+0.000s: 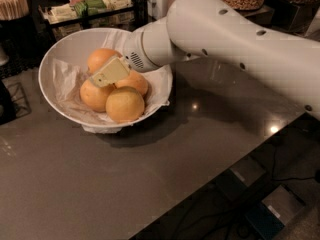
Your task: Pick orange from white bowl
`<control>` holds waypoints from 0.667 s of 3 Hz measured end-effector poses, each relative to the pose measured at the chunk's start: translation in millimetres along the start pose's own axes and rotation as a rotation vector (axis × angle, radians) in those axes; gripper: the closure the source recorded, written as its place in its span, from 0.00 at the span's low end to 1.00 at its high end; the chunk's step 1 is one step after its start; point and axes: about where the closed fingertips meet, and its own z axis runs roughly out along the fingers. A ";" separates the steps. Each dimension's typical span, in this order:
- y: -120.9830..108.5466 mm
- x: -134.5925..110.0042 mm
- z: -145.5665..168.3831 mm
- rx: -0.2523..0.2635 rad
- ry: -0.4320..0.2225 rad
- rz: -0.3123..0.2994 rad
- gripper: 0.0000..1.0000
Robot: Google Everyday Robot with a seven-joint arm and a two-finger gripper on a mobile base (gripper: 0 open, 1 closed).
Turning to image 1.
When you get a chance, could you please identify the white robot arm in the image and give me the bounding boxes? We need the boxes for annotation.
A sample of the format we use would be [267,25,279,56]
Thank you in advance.
[91,0,320,120]

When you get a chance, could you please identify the black floor cables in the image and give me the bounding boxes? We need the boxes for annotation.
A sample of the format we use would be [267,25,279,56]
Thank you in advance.
[169,140,320,240]

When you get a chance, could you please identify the brown metal stand box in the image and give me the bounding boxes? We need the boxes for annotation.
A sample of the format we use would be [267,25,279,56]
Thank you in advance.
[240,5,274,26]

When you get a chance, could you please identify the wooden stirrer sticks holder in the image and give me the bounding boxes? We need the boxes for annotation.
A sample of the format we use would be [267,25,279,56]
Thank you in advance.
[0,0,29,21]

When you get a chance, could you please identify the floor box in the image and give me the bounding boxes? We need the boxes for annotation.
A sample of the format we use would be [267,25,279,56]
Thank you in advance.
[245,185,305,240]
[215,156,266,201]

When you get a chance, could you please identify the upper floor box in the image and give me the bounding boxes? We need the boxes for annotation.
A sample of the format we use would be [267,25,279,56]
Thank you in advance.
[215,156,266,201]

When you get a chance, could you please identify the orange at bowl front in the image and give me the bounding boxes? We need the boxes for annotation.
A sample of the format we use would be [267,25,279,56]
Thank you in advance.
[106,86,145,123]

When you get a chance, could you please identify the orange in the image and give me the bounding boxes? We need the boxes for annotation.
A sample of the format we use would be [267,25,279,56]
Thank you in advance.
[106,86,145,123]
[87,48,121,74]
[80,79,115,113]
[115,70,149,96]

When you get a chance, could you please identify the white gripper with vent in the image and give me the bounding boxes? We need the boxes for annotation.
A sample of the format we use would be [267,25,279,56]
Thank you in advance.
[89,28,158,88]

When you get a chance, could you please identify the white paper liner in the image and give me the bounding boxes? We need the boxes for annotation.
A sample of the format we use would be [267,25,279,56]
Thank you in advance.
[39,28,173,133]

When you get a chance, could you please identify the lower floor box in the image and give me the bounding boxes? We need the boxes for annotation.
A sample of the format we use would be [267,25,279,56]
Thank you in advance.
[245,185,305,240]

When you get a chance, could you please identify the black wire rack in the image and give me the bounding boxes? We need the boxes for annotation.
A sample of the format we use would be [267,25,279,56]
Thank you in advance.
[0,81,31,125]

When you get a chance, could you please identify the white bowl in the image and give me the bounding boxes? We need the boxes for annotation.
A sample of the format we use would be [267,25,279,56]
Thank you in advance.
[38,27,174,134]

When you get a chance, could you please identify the black tray of tea bags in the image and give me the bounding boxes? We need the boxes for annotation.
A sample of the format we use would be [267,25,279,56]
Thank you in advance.
[38,0,136,30]

